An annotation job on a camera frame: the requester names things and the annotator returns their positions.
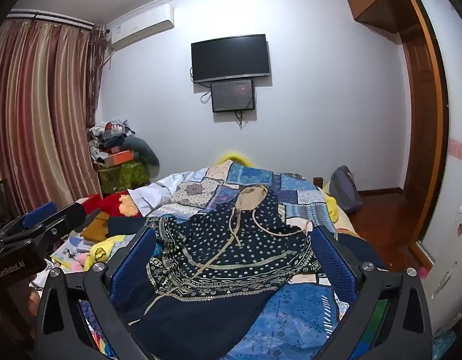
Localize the navy patterned hooded garment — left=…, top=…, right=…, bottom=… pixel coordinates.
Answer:
left=120, top=184, right=323, bottom=360

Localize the dark cloth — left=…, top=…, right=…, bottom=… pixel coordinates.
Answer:
left=107, top=215, right=149, bottom=239

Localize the yellow smiley cloth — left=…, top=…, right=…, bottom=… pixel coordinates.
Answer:
left=85, top=234, right=127, bottom=271

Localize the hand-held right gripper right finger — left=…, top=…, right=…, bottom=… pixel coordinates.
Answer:
left=302, top=225, right=434, bottom=360

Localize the stack of papers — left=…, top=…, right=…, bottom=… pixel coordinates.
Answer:
left=51, top=232, right=93, bottom=267

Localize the wooden overhead cabinet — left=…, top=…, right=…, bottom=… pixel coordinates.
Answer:
left=343, top=0, right=421, bottom=34

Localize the grey backpack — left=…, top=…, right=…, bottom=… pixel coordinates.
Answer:
left=329, top=165, right=363, bottom=215

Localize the striped maroon curtain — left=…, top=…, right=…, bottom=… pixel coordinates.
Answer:
left=0, top=15, right=109, bottom=233

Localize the pile of mixed clothes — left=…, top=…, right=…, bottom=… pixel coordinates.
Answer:
left=89, top=118, right=136, bottom=158

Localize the small black wall monitor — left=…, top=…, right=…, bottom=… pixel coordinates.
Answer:
left=210, top=79, right=256, bottom=113

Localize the white air conditioner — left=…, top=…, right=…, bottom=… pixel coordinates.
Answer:
left=107, top=3, right=175, bottom=51

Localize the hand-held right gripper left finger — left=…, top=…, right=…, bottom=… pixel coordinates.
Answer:
left=32, top=225, right=160, bottom=360

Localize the black wall television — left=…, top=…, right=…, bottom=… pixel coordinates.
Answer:
left=191, top=34, right=271, bottom=84

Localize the blue patchwork blanket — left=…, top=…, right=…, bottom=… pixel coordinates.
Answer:
left=77, top=160, right=389, bottom=360

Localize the curtain rail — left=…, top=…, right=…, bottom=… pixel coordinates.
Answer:
left=6, top=9, right=97, bottom=31

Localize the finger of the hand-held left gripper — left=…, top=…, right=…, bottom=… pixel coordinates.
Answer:
left=0, top=200, right=60, bottom=241
left=30, top=201, right=88, bottom=252

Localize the wooden door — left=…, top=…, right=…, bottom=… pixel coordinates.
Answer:
left=399, top=26, right=443, bottom=241

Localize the orange box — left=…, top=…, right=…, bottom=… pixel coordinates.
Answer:
left=102, top=150, right=135, bottom=168

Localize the white bed sheet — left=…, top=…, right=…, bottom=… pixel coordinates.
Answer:
left=128, top=170, right=209, bottom=218

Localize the red plush toy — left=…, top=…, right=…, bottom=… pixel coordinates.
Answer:
left=102, top=190, right=140, bottom=218

